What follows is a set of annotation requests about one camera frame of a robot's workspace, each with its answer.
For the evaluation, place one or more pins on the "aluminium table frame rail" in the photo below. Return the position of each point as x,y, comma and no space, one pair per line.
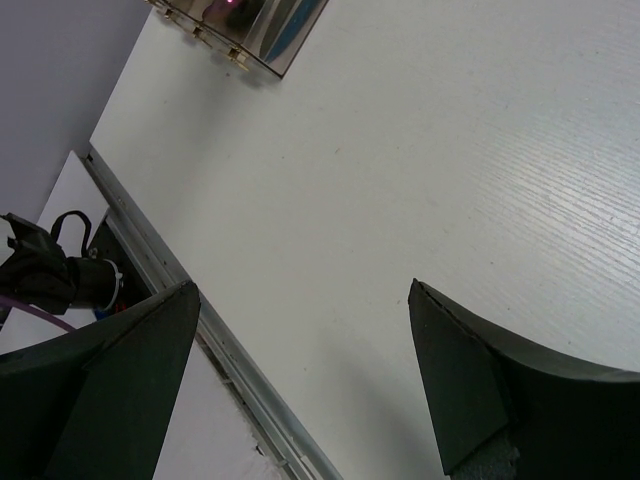
277,436

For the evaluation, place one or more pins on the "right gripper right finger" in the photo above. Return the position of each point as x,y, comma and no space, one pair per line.
505,407

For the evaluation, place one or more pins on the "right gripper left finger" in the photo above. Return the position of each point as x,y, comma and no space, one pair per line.
96,403

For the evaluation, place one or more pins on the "blue knife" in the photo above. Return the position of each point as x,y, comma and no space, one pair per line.
290,31

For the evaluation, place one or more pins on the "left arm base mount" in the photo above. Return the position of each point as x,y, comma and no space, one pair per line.
70,267

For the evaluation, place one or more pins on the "rainbow spoon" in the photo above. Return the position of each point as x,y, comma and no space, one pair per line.
217,9

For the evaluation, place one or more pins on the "clear four-compartment container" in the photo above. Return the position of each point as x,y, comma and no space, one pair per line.
246,47

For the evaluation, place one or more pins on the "black spoon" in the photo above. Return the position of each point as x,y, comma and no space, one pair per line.
243,14

